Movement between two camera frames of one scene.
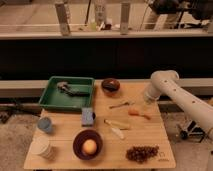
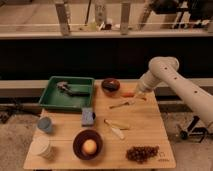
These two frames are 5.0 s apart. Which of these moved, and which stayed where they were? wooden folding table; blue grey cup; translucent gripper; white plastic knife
Moved: translucent gripper
Stayed: blue grey cup; wooden folding table; white plastic knife
